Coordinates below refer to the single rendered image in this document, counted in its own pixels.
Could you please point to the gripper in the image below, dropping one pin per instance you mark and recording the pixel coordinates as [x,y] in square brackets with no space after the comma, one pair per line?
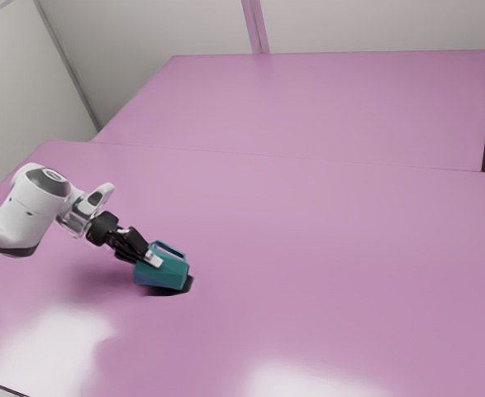
[101,229]

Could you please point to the teal faceted mug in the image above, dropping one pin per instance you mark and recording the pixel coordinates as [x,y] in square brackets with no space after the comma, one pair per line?
[163,271]

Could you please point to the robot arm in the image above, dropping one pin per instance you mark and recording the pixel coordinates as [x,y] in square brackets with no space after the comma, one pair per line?
[23,209]

